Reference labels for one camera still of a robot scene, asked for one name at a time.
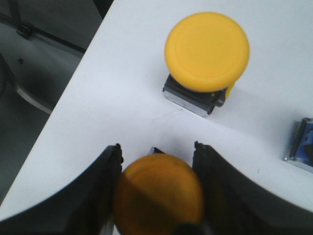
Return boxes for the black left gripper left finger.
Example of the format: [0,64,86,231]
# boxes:
[0,144,123,235]

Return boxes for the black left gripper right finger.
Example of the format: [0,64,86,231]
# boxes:
[192,142,313,235]

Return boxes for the yellow mushroom push button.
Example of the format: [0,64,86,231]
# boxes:
[113,153,204,235]
[162,12,250,117]
[283,117,313,173]

